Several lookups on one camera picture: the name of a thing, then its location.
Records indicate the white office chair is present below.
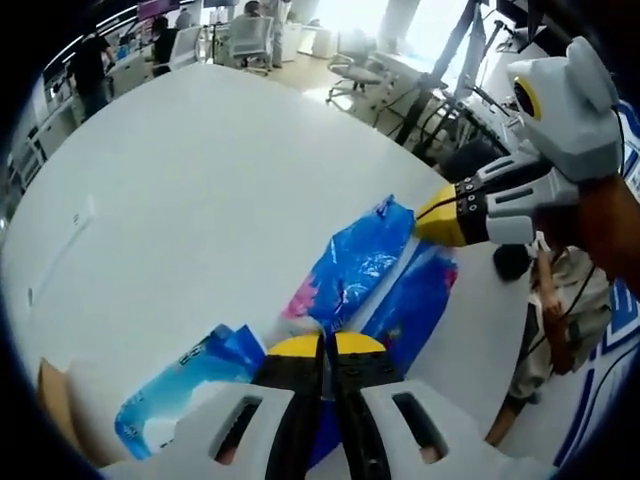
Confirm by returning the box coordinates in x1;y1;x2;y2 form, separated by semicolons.
228;16;275;71
172;24;204;70

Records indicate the grey office chair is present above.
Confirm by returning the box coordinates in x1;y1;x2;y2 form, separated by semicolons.
327;43;384;99

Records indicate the blue white wall poster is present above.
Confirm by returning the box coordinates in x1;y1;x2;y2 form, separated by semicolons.
552;97;640;469

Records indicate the brown cardboard shoe box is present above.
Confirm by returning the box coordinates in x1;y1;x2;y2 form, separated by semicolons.
37;356;129;469

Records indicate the blue pink soft item packet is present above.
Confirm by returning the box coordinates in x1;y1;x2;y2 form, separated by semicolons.
319;243;460;451
280;196;417;337

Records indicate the light blue soft item packet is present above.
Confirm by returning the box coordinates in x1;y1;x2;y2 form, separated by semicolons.
113;323;269;462

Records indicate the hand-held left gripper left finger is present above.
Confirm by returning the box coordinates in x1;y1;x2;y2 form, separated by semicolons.
102;334;327;480

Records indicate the pink wall screen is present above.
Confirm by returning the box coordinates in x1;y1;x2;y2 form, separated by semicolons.
135;0;182;21

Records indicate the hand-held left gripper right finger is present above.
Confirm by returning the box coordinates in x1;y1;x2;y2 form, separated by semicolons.
329;331;559;480

